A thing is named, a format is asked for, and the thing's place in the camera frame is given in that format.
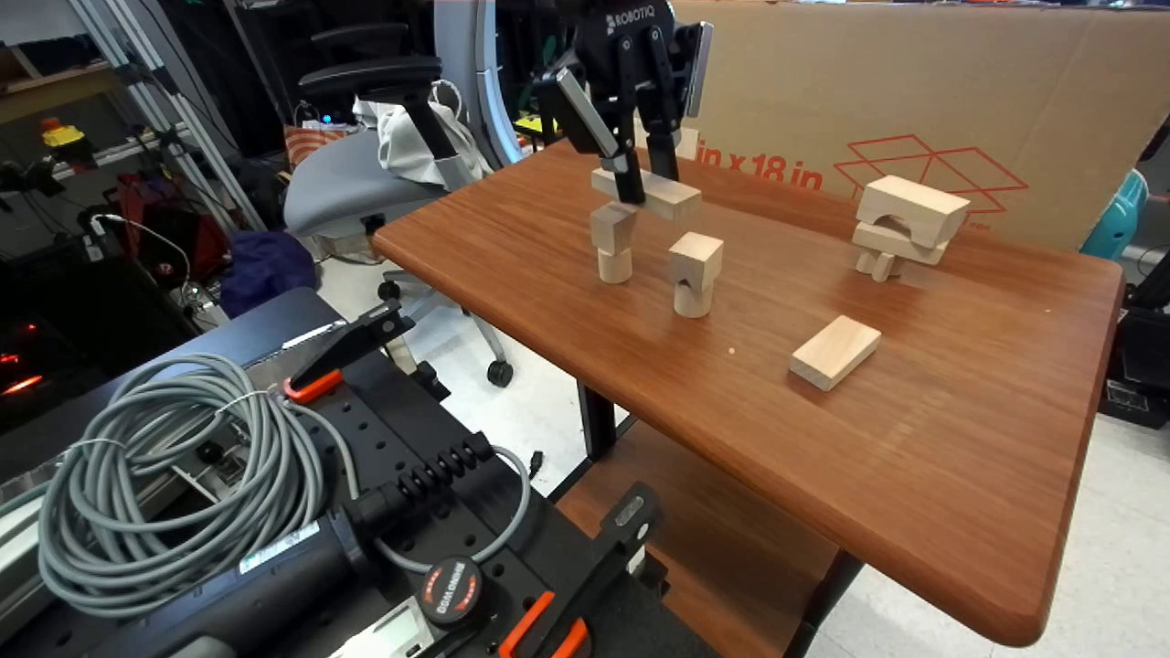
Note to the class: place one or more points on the left wooden cube stack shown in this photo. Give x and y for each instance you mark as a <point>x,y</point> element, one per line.
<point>612,240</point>

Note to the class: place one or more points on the long rectangular wooden block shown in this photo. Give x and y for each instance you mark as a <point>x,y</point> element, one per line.
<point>661,194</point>

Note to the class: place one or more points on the black orange clamp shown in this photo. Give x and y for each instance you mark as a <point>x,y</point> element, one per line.
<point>320,355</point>

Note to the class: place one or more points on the flat wooden block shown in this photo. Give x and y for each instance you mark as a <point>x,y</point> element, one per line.
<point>834,352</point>

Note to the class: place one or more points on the wooden cube stack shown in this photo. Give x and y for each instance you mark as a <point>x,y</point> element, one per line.
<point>695,264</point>
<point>612,240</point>

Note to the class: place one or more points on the large cardboard sheet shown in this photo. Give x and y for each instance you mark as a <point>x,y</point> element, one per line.
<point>1032,113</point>

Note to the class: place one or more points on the brown wooden table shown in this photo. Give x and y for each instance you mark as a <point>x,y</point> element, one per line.
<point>946,463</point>

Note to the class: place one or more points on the right wooden cube stack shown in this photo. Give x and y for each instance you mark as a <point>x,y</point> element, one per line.
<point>695,264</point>

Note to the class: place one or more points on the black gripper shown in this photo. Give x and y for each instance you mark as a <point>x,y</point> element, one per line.
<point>624,55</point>

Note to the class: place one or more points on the wooden arch block stack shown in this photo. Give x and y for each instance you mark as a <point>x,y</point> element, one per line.
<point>899,222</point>

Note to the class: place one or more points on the white office chair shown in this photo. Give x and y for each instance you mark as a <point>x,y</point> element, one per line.
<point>403,156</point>

